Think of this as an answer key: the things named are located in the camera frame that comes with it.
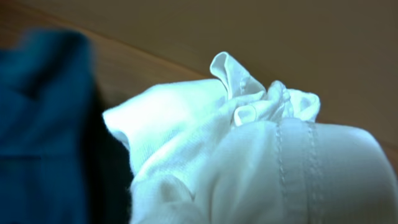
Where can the blue folded polo shirt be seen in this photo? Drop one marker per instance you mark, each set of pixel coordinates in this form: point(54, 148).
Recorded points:
point(47, 91)

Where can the white printed t-shirt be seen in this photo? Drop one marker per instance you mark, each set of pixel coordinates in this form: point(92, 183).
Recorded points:
point(228, 150)

